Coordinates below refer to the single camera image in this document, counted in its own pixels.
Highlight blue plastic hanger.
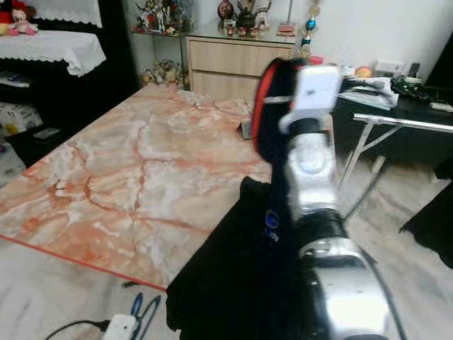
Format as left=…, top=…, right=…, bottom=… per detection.
left=129, top=292, right=164, bottom=339

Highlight black t-shirt small logo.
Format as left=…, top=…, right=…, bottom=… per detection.
left=164, top=176, right=323, bottom=340

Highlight dark garment with orange trim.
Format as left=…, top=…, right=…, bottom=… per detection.
left=250, top=57, right=316, bottom=181

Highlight low black stool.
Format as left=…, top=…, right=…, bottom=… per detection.
left=7, top=126, right=82, bottom=169

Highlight white cardboard box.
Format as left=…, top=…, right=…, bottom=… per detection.
left=0, top=103, right=40, bottom=137

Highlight black remote control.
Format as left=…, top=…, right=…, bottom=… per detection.
left=32, top=127, right=61, bottom=140

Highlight white lace cloth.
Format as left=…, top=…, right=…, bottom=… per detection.
left=0, top=30, right=107, bottom=77
left=35, top=0, right=103, bottom=28

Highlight orange marble folding table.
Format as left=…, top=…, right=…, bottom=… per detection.
left=0, top=84, right=277, bottom=293

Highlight red pink plush doll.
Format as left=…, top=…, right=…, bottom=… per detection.
left=7, top=0, right=40, bottom=36

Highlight black shelf unit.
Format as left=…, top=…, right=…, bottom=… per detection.
left=0, top=0, right=139, bottom=167

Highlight beige figurine cluster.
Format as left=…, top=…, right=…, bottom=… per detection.
left=140, top=60, right=186, bottom=89

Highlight colourful figurine cluster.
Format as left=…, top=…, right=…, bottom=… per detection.
left=131, top=0, right=185, bottom=36

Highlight light wooden drawer cabinet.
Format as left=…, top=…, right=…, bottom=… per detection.
left=183, top=25, right=302, bottom=103

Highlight red black vase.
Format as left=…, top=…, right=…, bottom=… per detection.
left=216, top=0, right=234, bottom=21

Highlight black teapot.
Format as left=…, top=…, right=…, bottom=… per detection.
left=234, top=0, right=271, bottom=36

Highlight hanging ornament blue baubles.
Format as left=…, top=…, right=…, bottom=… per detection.
left=297, top=0, right=323, bottom=59

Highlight white paper stack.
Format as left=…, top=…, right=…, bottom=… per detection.
left=350, top=76, right=401, bottom=111

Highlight silver metal clothes rack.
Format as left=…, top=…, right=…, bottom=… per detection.
left=336, top=112, right=453, bottom=222

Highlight white socket box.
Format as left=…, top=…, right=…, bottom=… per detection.
left=374, top=60, right=406, bottom=75

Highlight black TV console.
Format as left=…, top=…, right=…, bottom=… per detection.
left=331, top=74, right=453, bottom=167

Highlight green black gadget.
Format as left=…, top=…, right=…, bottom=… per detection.
left=396, top=74, right=432, bottom=89

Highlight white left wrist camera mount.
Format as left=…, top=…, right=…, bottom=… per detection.
left=103, top=314, right=139, bottom=340

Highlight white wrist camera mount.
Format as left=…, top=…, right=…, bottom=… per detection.
left=278, top=64, right=344, bottom=135
left=103, top=314, right=139, bottom=340

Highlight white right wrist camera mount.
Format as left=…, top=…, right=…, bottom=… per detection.
left=278, top=64, right=344, bottom=135

